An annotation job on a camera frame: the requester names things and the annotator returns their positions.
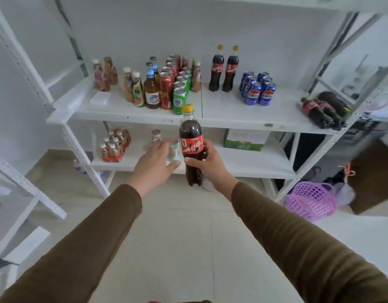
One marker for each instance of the white metal shelf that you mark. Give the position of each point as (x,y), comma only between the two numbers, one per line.
(228,104)

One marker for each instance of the person's right hand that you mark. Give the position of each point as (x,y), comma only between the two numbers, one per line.
(214,168)

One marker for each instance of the person's left hand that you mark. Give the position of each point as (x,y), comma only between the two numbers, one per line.
(153,167)

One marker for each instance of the white perforated metal rack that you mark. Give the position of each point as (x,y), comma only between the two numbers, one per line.
(334,88)

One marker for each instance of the black box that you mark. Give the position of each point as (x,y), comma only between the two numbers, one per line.
(307,151)

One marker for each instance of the person's brown sweater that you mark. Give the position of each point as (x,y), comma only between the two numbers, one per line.
(181,301)

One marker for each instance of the pack of small orange bottles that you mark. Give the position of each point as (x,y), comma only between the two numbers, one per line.
(113,149)

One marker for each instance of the purple plastic basket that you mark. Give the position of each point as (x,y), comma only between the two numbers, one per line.
(310,201)

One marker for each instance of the clear water bottle blue label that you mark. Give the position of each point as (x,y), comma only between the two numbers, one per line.
(77,167)

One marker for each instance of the person's left forearm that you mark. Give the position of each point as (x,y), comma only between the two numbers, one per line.
(80,249)

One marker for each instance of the green white carton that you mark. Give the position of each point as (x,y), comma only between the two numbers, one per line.
(246,140)

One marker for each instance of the amber bottle blue neck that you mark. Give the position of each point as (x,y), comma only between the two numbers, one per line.
(154,67)
(152,91)

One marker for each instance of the white numbered storage rack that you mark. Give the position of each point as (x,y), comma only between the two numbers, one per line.
(11,217)

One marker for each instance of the reddish brown bottle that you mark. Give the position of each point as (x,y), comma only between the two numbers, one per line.
(100,78)
(111,72)

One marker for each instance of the person's right forearm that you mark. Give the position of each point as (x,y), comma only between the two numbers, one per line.
(307,249)

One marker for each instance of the silver can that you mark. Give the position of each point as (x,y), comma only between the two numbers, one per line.
(156,135)

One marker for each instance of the dark red can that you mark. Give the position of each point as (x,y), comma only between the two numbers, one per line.
(176,56)
(166,91)
(173,59)
(172,64)
(168,69)

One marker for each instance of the green label tea bottle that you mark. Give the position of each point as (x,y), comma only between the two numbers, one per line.
(138,91)
(128,86)

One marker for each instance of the clear crumpled plastic bag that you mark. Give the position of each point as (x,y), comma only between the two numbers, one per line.
(345,194)

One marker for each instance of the white flat box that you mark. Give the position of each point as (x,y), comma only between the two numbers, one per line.
(27,246)

